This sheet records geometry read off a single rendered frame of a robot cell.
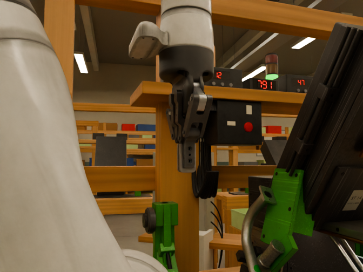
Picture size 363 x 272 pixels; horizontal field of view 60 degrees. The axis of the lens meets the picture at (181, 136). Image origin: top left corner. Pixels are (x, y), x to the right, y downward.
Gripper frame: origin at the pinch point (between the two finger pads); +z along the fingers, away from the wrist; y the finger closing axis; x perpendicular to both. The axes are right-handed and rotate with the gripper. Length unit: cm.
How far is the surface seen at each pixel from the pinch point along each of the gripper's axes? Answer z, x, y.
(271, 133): -72, -472, 683
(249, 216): 16, -34, 42
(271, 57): -42, -60, 68
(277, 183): 7, -39, 37
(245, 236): 22, -32, 42
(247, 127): -11, -41, 55
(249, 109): -17, -42, 55
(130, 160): 0, -103, 723
